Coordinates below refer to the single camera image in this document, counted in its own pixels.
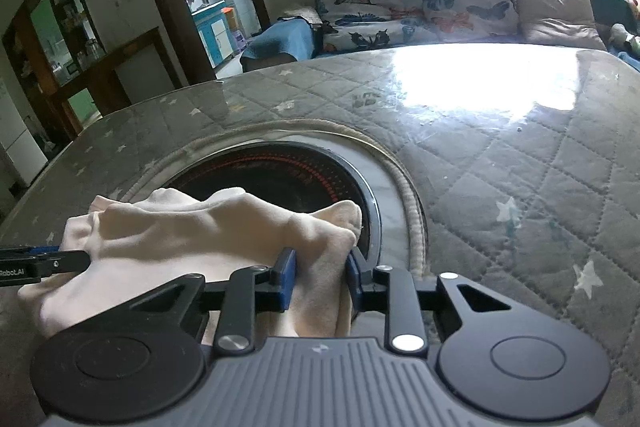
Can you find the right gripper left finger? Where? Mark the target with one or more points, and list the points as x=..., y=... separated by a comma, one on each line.
x=188, y=301

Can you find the white refrigerator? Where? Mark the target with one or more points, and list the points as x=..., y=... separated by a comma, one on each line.
x=18, y=144

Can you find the beige pillow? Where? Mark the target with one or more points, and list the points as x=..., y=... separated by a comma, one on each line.
x=559, y=23

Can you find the butterfly print square pillow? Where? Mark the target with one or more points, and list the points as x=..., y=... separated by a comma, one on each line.
x=471, y=20

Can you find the blue white cabinet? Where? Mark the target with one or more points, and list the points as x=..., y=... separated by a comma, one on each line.
x=212, y=25

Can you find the beige cloth garment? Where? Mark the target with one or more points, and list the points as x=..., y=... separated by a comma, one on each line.
x=137, y=246

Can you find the dark wooden side table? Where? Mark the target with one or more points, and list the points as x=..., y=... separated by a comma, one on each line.
x=102, y=82

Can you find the grey quilted star table cover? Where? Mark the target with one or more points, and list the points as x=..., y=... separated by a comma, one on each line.
x=516, y=166

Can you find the butterfly print long cushion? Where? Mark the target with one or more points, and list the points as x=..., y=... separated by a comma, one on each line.
x=361, y=25

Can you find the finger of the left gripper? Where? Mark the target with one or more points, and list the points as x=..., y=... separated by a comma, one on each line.
x=22, y=265

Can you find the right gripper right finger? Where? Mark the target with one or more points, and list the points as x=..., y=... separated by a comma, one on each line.
x=391, y=292

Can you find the blue sofa bed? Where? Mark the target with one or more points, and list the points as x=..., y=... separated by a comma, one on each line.
x=363, y=25

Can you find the round induction hotplate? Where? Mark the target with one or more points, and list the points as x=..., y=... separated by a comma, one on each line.
x=292, y=175

